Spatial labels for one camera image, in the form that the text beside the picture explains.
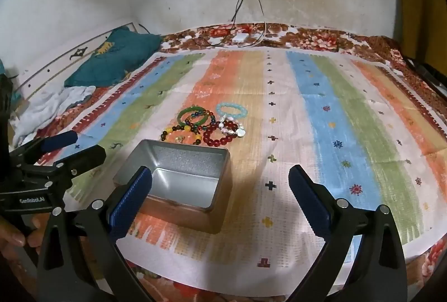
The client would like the metal tin box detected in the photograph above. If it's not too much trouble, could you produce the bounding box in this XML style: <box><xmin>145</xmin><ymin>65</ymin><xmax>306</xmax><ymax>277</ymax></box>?
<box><xmin>112</xmin><ymin>139</ymin><xmax>233</xmax><ymax>234</ymax></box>

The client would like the white shell bracelet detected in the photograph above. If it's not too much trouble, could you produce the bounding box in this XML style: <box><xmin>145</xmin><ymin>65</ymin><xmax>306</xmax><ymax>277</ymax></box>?
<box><xmin>218</xmin><ymin>116</ymin><xmax>247</xmax><ymax>139</ymax></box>

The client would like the white cable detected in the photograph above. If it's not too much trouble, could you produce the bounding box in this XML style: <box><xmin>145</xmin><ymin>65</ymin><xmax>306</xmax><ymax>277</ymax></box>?
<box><xmin>244</xmin><ymin>22</ymin><xmax>268</xmax><ymax>48</ymax></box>

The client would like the striped patterned cloth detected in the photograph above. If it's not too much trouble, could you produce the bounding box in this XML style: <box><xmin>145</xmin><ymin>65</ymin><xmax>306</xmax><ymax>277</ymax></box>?
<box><xmin>33</xmin><ymin>47</ymin><xmax>447</xmax><ymax>297</ymax></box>

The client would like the multicolour glass bead bracelet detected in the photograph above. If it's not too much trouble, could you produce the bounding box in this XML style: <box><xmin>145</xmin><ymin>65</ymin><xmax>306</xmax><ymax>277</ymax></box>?
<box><xmin>185</xmin><ymin>109</ymin><xmax>216</xmax><ymax>133</ymax></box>

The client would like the teal garment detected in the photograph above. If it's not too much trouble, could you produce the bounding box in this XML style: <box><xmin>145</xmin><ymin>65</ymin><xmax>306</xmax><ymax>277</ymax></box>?
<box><xmin>64</xmin><ymin>26</ymin><xmax>163</xmax><ymax>88</ymax></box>

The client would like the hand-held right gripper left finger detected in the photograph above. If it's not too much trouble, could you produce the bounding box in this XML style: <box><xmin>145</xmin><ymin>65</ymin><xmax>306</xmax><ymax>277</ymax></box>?
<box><xmin>37</xmin><ymin>166</ymin><xmax>165</xmax><ymax>302</ymax></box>

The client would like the dark bed frame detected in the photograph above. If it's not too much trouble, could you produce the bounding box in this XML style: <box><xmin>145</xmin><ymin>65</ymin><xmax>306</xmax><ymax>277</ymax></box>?
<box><xmin>401</xmin><ymin>56</ymin><xmax>447</xmax><ymax>97</ymax></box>

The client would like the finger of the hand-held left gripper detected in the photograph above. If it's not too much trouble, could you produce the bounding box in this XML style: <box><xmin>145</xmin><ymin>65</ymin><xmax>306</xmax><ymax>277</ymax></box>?
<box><xmin>21</xmin><ymin>144</ymin><xmax>106</xmax><ymax>190</ymax></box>
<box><xmin>9</xmin><ymin>130</ymin><xmax>78</xmax><ymax>167</ymax></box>

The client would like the green jade bangle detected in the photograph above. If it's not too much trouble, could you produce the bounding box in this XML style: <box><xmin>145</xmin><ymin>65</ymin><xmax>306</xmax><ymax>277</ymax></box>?
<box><xmin>177</xmin><ymin>107</ymin><xmax>207</xmax><ymax>126</ymax></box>

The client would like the red bead bracelet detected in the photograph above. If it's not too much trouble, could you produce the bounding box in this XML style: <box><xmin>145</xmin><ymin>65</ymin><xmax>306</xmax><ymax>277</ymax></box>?
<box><xmin>202</xmin><ymin>121</ymin><xmax>238</xmax><ymax>148</ymax></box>

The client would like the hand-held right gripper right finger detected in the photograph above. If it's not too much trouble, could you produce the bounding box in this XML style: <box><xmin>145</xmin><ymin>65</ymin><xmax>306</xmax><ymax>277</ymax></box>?
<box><xmin>288</xmin><ymin>164</ymin><xmax>409</xmax><ymax>302</ymax></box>

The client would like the decorated white board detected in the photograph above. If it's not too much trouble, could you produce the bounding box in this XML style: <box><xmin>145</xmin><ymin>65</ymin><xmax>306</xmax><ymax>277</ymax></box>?
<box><xmin>16</xmin><ymin>22</ymin><xmax>138</xmax><ymax>100</ymax></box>

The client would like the floral blanket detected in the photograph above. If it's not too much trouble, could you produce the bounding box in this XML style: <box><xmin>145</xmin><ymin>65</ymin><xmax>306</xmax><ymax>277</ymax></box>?
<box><xmin>10</xmin><ymin>23</ymin><xmax>447</xmax><ymax>302</ymax></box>

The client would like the person's left hand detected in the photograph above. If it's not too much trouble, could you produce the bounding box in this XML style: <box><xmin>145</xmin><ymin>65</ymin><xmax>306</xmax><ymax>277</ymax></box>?
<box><xmin>0</xmin><ymin>215</ymin><xmax>46</xmax><ymax>254</ymax></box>

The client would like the yellow and dark bead bracelet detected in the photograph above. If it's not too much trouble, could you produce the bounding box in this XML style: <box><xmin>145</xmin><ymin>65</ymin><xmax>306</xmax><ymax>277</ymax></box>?
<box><xmin>161</xmin><ymin>124</ymin><xmax>203</xmax><ymax>146</ymax></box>

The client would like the white cloth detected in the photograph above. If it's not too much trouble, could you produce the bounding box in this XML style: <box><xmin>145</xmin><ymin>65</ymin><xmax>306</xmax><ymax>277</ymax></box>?
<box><xmin>12</xmin><ymin>85</ymin><xmax>96</xmax><ymax>145</ymax></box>

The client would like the light blue bead bracelet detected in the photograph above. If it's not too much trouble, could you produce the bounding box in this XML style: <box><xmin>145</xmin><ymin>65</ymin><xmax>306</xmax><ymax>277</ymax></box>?
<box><xmin>215</xmin><ymin>102</ymin><xmax>249</xmax><ymax>120</ymax></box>

